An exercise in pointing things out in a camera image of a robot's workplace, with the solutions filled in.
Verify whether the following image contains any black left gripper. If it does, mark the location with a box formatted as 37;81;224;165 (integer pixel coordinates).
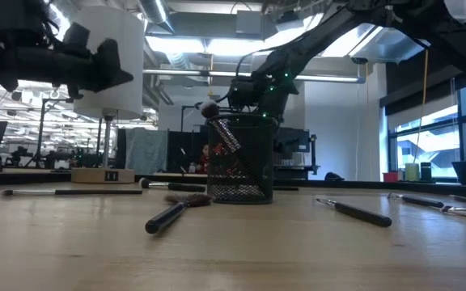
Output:
1;38;135;96

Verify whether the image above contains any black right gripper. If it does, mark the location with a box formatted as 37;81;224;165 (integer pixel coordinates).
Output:
227;71;299;119

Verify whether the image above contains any fluffy brush glitter silver handle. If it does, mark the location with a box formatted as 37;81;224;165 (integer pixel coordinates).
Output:
199;99;243;154

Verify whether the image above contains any white tip black makeup brush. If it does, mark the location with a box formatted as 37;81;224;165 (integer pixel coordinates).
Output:
138;177;207;193

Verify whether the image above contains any long thin black makeup brush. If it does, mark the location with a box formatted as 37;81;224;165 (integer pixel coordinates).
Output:
0;188;143;197

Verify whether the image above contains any black fan makeup brush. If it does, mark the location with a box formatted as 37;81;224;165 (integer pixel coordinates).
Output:
145;192;214;235

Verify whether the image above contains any black makeup brush silver ferrule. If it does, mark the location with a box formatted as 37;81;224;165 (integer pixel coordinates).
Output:
315;196;393;229

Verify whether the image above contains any white cylindrical cup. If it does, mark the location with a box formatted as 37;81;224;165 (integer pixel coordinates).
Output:
70;6;145;185

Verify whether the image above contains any grey ceiling box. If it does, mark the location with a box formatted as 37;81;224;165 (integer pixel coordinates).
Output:
235;10;264;36

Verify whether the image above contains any silver ceiling pipe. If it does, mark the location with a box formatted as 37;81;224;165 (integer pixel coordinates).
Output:
142;68;366;85

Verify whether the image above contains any black mesh brush cup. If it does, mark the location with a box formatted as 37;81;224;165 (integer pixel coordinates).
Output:
206;114;279;205

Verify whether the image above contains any person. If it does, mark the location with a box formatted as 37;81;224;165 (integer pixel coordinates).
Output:
195;144;210;175

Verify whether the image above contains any black tripod stand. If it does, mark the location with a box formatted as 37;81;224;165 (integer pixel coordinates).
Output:
24;96;76;169

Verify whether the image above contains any grey cloth partition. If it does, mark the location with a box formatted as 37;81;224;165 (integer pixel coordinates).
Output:
124;127;169;175

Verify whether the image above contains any black partition panel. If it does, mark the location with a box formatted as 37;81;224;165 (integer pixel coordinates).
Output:
167;129;210;174

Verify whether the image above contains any pale green cylinder container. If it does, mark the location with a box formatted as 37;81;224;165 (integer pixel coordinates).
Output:
404;162;421;183

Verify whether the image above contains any black cylinder container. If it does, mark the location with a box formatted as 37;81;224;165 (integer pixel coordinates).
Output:
419;161;434;183

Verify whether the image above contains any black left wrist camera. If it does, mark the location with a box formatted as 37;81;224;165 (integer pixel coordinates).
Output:
61;22;93;54

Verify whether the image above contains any round metal ceiling duct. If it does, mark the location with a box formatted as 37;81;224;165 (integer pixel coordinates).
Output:
138;0;176;33

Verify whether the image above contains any black aluminium table frame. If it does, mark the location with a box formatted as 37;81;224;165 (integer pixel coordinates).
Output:
0;171;466;199

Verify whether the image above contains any black window frame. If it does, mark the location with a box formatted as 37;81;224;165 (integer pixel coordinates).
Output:
386;82;466;179

